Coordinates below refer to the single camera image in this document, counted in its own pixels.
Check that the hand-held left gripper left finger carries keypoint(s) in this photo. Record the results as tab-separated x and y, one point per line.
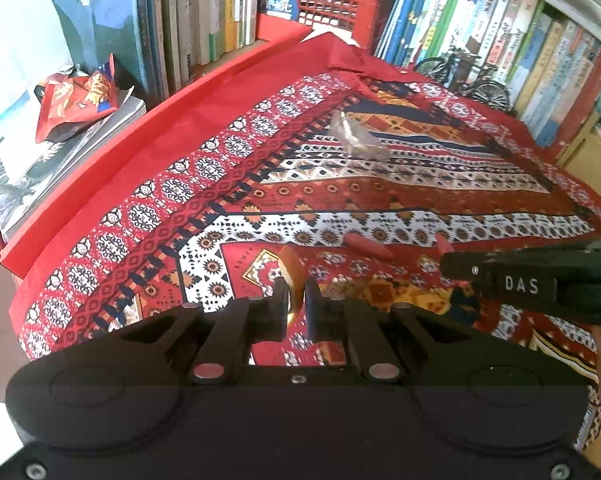
283	302

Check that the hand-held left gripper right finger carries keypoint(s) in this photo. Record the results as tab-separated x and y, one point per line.
313	306

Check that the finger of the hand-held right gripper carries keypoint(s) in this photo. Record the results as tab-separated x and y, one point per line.
463	270

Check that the orange brown wrapper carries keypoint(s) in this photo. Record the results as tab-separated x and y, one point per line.
291	265

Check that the row of tall blue books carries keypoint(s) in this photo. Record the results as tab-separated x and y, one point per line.
530	55

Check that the row of large dark books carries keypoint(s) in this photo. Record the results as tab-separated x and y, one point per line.
180	10

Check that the red sausage stick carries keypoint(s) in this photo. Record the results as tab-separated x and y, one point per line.
373	246
444	246

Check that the patterned red tablecloth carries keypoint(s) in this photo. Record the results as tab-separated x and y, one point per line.
330	195

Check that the wooden drawer shelf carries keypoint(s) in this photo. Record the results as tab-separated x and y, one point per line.
580	155

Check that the clear plastic wrapper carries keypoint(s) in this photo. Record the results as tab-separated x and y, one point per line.
358	137

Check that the miniature black bicycle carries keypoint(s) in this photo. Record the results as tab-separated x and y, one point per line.
485	92

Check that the stack of magazines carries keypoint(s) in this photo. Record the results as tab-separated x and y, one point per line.
45	175

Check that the red snack bag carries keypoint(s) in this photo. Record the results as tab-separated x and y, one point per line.
75	102

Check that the red plastic crate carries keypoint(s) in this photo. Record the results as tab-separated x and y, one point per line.
325	10

